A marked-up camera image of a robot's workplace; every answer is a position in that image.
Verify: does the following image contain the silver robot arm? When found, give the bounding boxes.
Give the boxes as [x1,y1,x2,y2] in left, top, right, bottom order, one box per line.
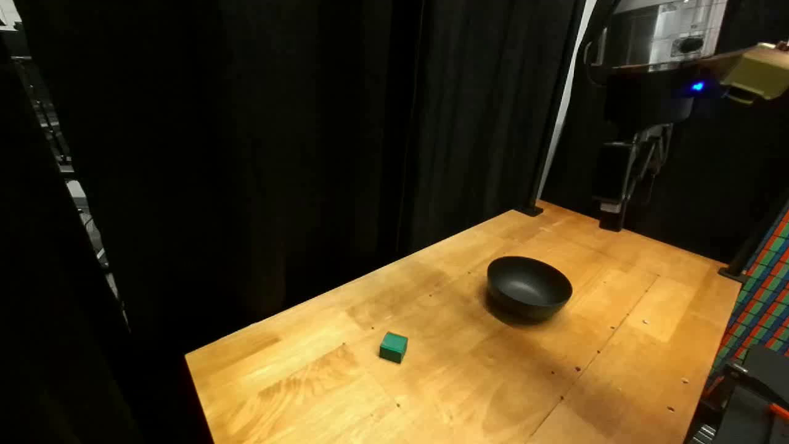
[582,0,728,128]

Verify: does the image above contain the green block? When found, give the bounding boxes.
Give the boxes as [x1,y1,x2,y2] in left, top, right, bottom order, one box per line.
[377,333,410,363]

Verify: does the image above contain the black bowl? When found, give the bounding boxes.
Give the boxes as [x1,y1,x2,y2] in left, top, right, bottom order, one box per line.
[485,256,571,322]

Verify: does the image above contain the black curtain backdrop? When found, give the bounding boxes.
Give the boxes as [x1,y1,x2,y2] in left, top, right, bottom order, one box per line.
[15,0,585,348]

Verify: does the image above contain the white vertical pole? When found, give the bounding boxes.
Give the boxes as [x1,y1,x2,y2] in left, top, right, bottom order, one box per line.
[532,0,598,215]

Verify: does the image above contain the black clamp with orange part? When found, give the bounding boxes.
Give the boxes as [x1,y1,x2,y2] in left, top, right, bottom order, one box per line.
[684,366,789,444]

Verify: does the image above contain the colourful checkered board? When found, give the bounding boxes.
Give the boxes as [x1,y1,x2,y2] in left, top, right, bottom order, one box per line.
[713,206,789,374]

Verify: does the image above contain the yellowish mounted box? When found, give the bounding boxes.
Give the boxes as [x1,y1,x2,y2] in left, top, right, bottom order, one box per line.
[720,42,789,105]

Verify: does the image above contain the black camera stand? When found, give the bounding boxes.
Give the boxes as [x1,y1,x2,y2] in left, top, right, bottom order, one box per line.
[591,125,672,232]

